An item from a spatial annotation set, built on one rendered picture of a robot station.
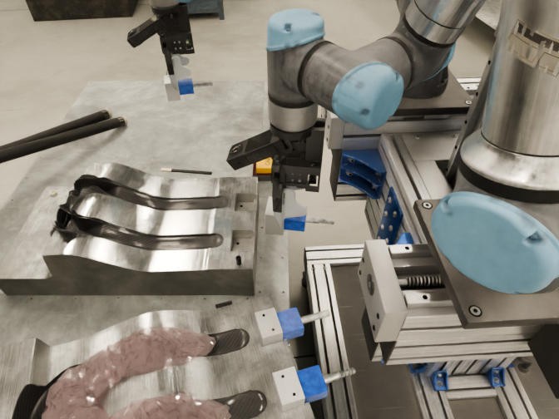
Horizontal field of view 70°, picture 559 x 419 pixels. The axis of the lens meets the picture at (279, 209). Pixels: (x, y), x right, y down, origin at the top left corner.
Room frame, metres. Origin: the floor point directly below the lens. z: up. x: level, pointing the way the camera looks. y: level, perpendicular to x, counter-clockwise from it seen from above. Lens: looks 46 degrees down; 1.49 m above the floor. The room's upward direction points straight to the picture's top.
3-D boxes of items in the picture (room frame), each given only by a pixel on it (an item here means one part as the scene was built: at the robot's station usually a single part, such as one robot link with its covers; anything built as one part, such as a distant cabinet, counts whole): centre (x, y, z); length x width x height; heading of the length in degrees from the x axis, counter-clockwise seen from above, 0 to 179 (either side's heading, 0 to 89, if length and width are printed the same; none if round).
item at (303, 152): (0.52, -0.03, 1.09); 0.09 x 0.08 x 0.12; 82
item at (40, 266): (0.56, 0.30, 0.87); 0.50 x 0.26 x 0.14; 90
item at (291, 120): (0.53, -0.02, 1.17); 0.08 x 0.08 x 0.05
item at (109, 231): (0.55, 0.28, 0.92); 0.35 x 0.16 x 0.09; 90
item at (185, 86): (1.04, 0.26, 0.93); 0.13 x 0.05 x 0.05; 103
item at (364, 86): (0.46, -0.10, 1.25); 0.11 x 0.11 x 0.08; 41
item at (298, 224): (0.52, -0.04, 0.93); 0.13 x 0.05 x 0.05; 82
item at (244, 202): (0.61, 0.07, 0.87); 0.05 x 0.05 x 0.04; 0
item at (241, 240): (0.50, 0.07, 0.87); 0.05 x 0.05 x 0.04; 0
